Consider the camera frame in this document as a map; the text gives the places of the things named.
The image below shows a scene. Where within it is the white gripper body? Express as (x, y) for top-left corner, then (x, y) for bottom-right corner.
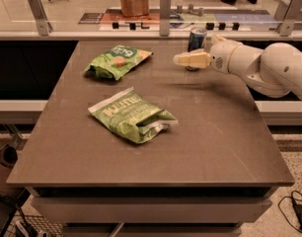
(209, 35), (242, 74)

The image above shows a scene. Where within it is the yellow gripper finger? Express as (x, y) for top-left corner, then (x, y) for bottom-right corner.
(173, 48), (211, 69)

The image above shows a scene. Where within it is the blue silver redbull can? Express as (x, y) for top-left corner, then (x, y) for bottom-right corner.
(185, 26), (208, 72)

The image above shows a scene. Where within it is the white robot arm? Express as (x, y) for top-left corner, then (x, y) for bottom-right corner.
(173, 35), (302, 101)

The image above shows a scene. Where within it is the green snack bag far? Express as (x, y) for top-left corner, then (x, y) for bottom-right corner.
(84, 44), (153, 81)

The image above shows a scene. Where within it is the green kettle chips bag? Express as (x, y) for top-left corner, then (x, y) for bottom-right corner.
(89, 87), (178, 144)

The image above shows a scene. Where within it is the cardboard box of snacks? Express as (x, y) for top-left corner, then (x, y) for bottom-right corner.
(106, 0), (158, 18)

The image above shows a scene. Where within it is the white drawer front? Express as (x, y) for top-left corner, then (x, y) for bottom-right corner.
(32, 197), (271, 223)

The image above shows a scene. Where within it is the black round bin left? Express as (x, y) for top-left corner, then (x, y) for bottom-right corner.
(0, 144), (18, 168)

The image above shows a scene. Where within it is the middle metal glass post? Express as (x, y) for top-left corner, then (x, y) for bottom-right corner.
(159, 0), (171, 37)

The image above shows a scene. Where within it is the metal glass post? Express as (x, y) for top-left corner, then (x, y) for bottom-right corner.
(276, 0), (302, 37)
(159, 0), (171, 37)
(28, 0), (52, 36)

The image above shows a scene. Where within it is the right metal glass post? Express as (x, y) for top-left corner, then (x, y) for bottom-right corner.
(276, 0), (302, 37)

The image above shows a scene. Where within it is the left metal glass post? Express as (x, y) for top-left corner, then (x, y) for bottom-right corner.
(28, 0), (52, 36)

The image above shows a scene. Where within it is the wire basket lower left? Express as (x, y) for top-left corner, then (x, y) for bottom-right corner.
(3, 214), (63, 237)

